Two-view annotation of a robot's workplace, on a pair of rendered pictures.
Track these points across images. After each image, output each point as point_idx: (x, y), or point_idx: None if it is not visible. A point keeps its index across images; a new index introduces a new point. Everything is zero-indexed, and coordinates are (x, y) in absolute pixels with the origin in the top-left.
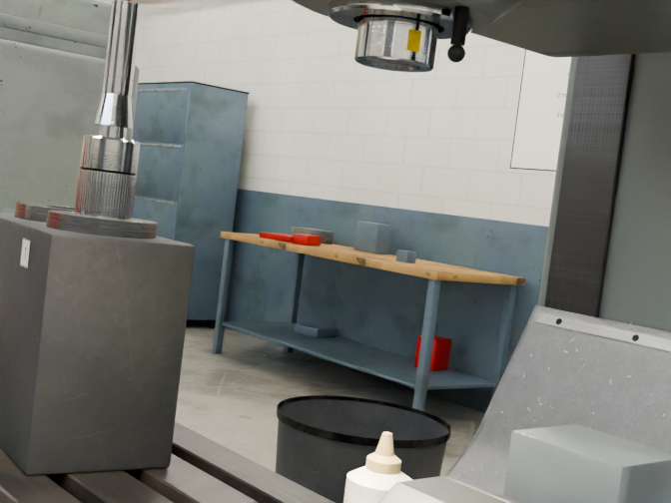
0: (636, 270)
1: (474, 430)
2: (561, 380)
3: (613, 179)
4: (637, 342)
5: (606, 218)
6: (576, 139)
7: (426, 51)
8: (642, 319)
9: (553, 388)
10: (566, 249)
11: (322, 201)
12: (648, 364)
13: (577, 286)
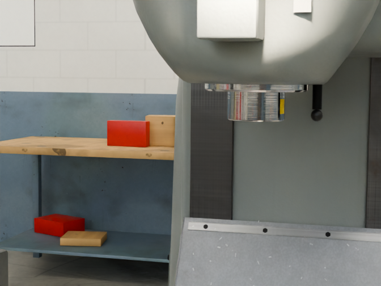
0: (255, 186)
1: None
2: (222, 267)
3: (232, 127)
4: (267, 233)
5: (230, 154)
6: (199, 101)
7: (284, 110)
8: (264, 217)
9: (218, 274)
10: (202, 176)
11: None
12: (279, 247)
13: (214, 201)
